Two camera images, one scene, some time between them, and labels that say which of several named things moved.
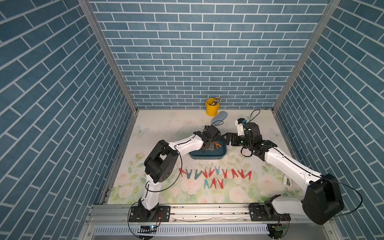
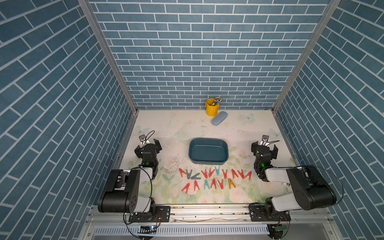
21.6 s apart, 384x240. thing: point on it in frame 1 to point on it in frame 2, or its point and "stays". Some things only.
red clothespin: [234, 172] stays
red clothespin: [241, 173] stays
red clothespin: [225, 174] stays
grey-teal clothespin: [188, 174] stays
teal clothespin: [218, 170] stays
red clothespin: [249, 173] stays
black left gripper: [211, 148] to [157, 144]
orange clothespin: [217, 144] to [230, 183]
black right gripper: [234, 136] to [254, 148]
